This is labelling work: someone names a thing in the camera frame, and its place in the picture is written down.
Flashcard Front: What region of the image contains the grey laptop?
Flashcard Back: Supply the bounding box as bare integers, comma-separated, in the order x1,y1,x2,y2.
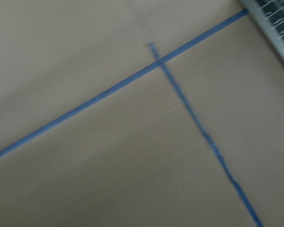
239,0,284,61

